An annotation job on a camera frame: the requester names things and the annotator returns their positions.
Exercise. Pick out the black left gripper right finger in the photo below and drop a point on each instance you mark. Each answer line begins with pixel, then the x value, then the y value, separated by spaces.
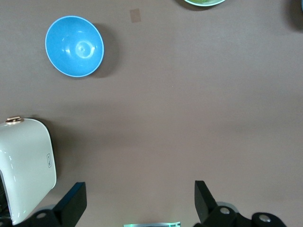
pixel 206 208

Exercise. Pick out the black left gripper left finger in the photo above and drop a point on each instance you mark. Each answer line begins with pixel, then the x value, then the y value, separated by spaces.
pixel 68 208

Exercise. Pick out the blue bowl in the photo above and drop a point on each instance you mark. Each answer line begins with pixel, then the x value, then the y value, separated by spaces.
pixel 297 14
pixel 74 46

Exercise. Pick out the white toaster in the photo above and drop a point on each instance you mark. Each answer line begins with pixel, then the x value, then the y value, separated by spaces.
pixel 23 153

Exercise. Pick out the brown tape square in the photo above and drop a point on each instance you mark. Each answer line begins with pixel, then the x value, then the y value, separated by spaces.
pixel 135 15

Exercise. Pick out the pale green plate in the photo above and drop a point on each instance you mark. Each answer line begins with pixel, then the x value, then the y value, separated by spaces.
pixel 217 2

